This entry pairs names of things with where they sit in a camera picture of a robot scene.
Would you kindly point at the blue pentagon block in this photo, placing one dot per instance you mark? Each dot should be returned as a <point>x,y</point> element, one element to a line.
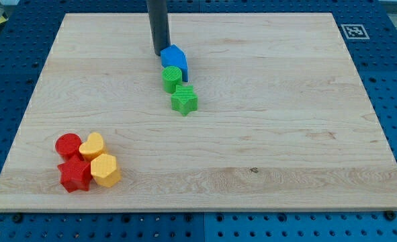
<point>174,56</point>

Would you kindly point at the green star block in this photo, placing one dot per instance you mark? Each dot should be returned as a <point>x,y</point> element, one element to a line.
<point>184,100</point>

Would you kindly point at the green cylinder block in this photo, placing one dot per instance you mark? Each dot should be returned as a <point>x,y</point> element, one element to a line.
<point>172,77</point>

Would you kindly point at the light wooden board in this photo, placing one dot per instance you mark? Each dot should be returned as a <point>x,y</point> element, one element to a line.
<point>283,123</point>

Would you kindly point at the yellow hexagon block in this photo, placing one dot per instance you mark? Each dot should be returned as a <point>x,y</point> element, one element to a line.
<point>105,170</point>

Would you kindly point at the yellow heart block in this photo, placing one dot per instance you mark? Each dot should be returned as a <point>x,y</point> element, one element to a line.
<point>93,146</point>

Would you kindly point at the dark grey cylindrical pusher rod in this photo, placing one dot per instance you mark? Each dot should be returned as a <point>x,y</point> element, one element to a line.
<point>159,24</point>

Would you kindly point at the red cylinder block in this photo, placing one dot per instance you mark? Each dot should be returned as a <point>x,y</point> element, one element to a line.
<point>67,146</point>

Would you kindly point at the red star block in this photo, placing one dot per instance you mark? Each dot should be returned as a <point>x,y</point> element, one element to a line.
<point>75,174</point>

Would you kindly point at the white fiducial marker tag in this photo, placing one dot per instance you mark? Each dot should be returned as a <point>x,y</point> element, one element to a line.
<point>355,32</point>

